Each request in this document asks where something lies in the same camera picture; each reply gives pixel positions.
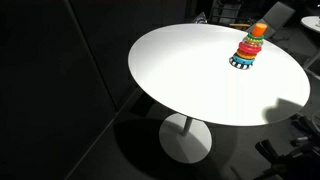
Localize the small shiny grey object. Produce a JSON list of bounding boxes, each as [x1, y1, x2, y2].
[[194, 11, 209, 25]]

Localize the orange wooden bar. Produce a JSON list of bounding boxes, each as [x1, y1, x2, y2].
[[229, 22, 252, 29]]

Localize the grey chair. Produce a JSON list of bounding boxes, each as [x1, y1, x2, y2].
[[254, 1, 296, 40]]

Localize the grey table leg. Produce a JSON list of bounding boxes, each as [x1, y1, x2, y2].
[[302, 49, 320, 72]]

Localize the black equipment with orange part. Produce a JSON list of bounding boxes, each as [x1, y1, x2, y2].
[[254, 111, 320, 180]]

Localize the small white round table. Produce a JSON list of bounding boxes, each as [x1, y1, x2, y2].
[[300, 15, 320, 34]]

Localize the white table pedestal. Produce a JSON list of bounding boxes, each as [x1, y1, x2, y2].
[[158, 112, 213, 164]]

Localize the blue toy ring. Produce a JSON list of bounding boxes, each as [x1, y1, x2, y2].
[[231, 53, 256, 66]]

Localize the orange toy ring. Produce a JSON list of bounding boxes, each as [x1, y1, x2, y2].
[[235, 48, 257, 61]]

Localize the red toy ring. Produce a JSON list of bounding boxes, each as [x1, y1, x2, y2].
[[238, 41, 263, 55]]

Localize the clear toy ring with beads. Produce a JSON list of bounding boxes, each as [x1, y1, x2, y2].
[[242, 37, 264, 47]]

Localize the dark metal chair frame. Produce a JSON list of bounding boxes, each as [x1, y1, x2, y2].
[[209, 0, 244, 25]]

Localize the colourful stacking ring toy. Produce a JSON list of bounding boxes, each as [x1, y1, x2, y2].
[[228, 22, 268, 71]]

